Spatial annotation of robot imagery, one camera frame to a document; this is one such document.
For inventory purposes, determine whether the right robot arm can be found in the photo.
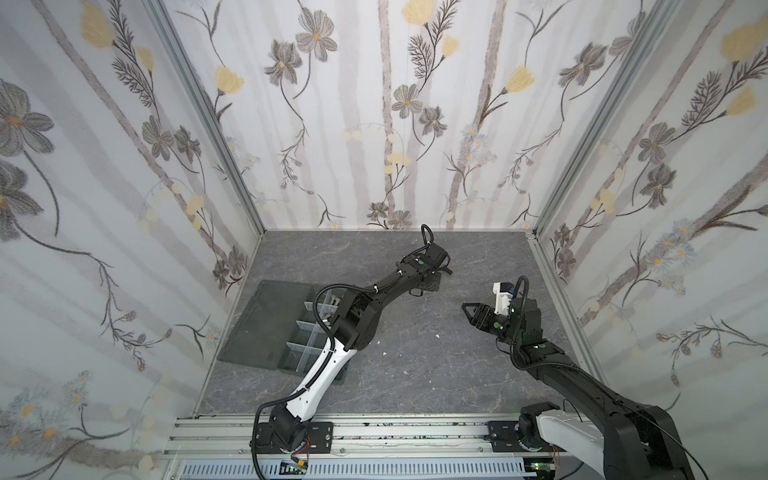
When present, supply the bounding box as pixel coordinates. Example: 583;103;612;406
461;297;695;479

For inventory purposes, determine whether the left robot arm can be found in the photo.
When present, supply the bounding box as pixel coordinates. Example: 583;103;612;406
250;239;452;456

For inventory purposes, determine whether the green compartment organizer box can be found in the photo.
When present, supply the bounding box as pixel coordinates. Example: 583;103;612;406
218;280;327;377

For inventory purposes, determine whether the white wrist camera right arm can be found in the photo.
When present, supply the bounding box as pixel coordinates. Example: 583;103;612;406
492;282;516;317

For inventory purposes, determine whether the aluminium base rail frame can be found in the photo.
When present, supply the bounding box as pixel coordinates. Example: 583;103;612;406
161;383;667;480

